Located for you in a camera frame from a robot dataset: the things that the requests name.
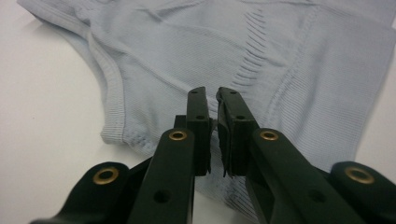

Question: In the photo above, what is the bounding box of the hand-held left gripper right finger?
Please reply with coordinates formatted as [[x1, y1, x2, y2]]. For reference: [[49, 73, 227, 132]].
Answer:
[[215, 86, 367, 224]]

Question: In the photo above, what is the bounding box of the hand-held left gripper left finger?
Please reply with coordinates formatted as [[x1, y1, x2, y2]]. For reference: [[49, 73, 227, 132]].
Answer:
[[127, 86, 214, 224]]

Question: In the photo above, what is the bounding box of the light blue tank top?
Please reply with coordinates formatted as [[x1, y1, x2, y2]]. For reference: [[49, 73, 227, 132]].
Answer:
[[17, 0, 396, 223]]

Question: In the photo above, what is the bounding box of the white table cover board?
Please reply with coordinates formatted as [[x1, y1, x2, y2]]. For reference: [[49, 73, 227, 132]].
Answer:
[[0, 0, 396, 224]]

